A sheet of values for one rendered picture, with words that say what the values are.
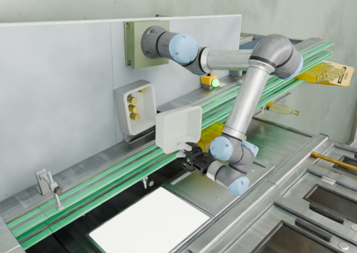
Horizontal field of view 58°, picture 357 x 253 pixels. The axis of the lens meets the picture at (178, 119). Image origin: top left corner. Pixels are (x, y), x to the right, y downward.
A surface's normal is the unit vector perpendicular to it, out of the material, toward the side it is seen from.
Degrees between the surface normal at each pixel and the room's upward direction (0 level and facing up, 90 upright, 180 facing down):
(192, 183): 90
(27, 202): 90
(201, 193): 90
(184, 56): 8
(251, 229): 90
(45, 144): 0
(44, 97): 0
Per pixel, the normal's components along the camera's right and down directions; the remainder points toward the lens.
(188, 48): 0.59, 0.26
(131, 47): -0.72, 0.23
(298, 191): -0.07, -0.89
